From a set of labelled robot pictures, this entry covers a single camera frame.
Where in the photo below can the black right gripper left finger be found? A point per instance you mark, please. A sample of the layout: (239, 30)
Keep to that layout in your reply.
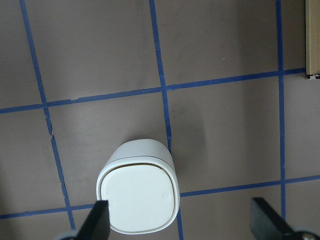
(97, 224)

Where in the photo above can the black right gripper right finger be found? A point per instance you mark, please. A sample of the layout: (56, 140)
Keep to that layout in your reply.
(267, 224)

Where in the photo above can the white trash can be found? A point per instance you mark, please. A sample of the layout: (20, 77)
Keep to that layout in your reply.
(140, 183)

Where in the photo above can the wooden box with grid cloth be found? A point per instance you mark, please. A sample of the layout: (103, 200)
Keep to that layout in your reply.
(312, 39)

